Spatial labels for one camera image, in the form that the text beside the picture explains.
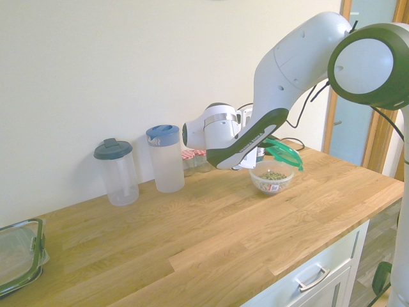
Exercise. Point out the clear plastic food bowl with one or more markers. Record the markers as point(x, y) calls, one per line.
point(255, 179)

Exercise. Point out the green round container lid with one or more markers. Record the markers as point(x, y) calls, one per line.
point(284, 153)

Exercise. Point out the jar red checked lid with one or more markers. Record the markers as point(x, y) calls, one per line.
point(188, 158)
point(201, 158)

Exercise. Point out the white cabinet drawer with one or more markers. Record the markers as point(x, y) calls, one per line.
point(287, 256)

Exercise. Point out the cereal pieces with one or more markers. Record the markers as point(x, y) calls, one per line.
point(271, 176)

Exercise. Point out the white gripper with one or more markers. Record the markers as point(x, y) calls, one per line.
point(247, 161)

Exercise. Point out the rectangular container green-rimmed lid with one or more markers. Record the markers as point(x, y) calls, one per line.
point(16, 246)

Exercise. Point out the clear pitcher dark lid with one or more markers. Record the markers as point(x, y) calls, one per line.
point(118, 179)

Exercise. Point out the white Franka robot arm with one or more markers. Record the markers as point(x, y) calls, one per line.
point(287, 64)

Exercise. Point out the clear pitcher blue lid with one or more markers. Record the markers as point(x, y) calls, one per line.
point(166, 166)

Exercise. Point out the wooden framed glass door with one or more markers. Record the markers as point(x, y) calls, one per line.
point(348, 137)

